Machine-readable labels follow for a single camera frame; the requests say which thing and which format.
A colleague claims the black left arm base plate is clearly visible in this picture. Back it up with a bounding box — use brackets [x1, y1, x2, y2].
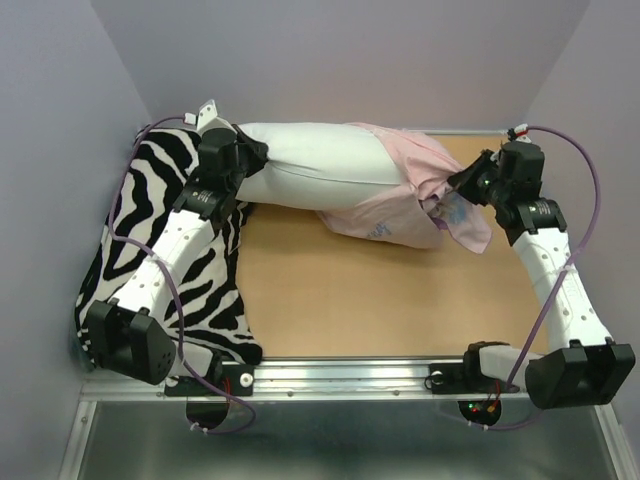
[164, 362, 255, 397]

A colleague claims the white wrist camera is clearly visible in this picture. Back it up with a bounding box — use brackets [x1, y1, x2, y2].
[507, 123, 531, 143]
[183, 99, 232, 135]

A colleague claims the aluminium rear table rail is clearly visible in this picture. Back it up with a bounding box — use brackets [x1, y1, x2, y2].
[420, 129, 507, 136]

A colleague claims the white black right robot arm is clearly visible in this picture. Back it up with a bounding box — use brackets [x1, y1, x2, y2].
[448, 140, 636, 410]

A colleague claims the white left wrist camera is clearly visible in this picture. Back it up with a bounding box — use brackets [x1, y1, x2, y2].
[183, 99, 232, 135]

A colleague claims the white pillow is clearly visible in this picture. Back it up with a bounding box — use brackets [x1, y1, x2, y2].
[237, 123, 405, 211]

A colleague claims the pink printed pillowcase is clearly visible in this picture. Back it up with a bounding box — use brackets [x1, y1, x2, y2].
[318, 123, 492, 254]

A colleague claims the zebra striped pillow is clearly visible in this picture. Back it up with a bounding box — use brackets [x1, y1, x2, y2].
[74, 128, 263, 366]

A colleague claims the aluminium front mounting rail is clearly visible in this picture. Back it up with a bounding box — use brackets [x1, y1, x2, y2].
[79, 355, 616, 401]

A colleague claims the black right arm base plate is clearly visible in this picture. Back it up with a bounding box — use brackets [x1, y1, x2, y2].
[424, 362, 520, 395]

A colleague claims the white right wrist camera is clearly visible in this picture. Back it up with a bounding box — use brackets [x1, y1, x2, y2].
[507, 123, 531, 143]

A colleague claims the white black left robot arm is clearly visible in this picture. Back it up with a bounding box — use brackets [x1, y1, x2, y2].
[86, 124, 268, 394]

